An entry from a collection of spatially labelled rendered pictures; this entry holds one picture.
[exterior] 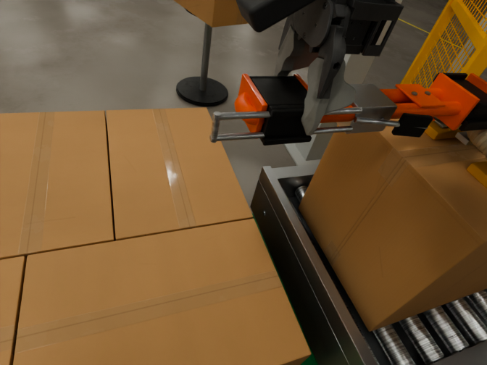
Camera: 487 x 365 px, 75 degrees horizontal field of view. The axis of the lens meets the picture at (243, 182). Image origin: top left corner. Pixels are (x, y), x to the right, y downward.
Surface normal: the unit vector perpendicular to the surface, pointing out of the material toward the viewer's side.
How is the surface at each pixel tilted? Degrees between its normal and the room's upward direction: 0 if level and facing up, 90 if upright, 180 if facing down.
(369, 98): 0
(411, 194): 90
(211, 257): 0
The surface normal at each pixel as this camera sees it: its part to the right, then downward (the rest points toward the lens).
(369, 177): -0.93, 0.12
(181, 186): 0.18, -0.69
